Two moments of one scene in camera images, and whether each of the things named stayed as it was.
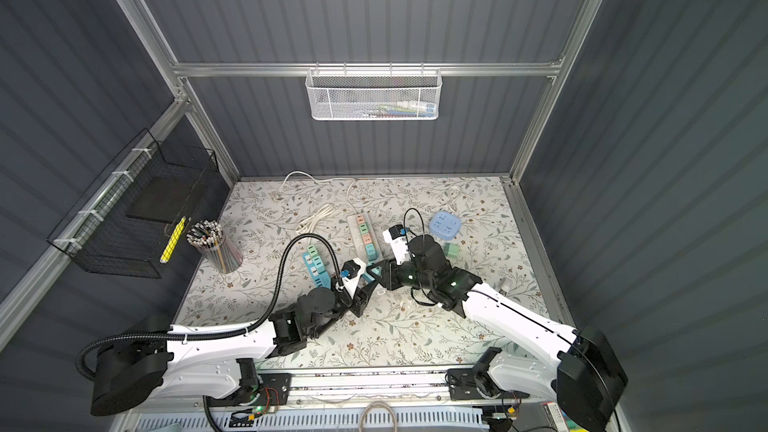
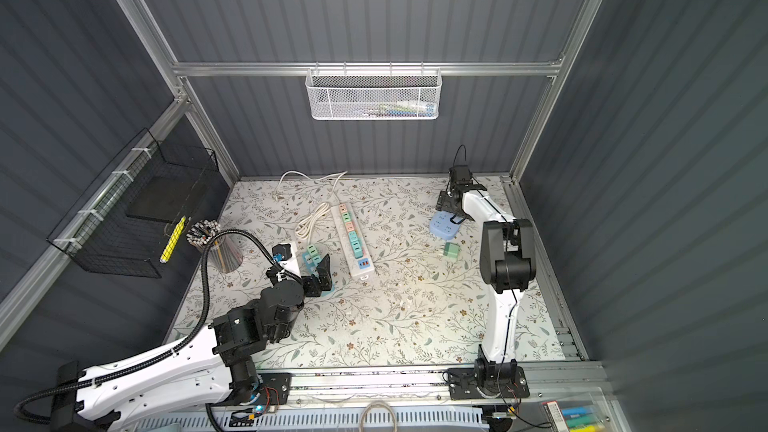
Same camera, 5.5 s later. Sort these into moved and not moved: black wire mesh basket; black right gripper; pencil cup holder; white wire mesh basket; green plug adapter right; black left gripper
Moved: black right gripper; black left gripper
Not moved: pencil cup holder; white wire mesh basket; black wire mesh basket; green plug adapter right
